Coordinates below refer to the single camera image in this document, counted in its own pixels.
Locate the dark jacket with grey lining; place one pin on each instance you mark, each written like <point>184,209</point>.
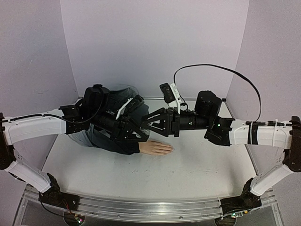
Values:
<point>100,138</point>

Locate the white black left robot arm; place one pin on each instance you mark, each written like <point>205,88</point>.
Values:
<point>103,118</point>

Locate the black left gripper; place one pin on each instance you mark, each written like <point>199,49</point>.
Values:
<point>123,130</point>

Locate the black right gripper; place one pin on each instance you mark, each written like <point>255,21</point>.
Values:
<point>170,121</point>

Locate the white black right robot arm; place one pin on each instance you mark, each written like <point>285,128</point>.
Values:
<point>229,131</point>

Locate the aluminium table edge strip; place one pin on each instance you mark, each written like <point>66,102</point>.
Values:
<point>187,99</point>

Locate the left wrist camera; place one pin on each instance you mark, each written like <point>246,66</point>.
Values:
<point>129,106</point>

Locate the mannequin hand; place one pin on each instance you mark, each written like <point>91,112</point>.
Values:
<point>155,148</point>

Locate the aluminium front rail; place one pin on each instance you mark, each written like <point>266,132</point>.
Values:
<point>151,211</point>

